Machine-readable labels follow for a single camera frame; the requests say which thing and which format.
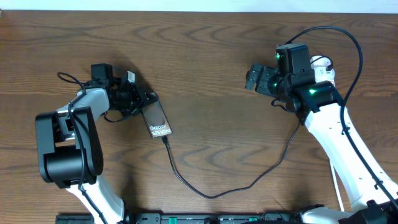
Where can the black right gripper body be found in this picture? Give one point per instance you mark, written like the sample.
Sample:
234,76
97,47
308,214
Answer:
269,83

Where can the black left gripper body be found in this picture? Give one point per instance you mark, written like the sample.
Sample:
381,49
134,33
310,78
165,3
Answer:
129,103

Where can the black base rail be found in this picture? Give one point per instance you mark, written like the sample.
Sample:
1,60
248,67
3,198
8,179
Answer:
183,218

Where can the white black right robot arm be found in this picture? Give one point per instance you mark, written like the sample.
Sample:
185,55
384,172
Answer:
305,86

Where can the white usb wall charger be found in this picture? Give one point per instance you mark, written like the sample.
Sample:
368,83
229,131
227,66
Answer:
323,68

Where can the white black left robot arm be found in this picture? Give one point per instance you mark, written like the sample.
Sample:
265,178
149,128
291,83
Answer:
68,145

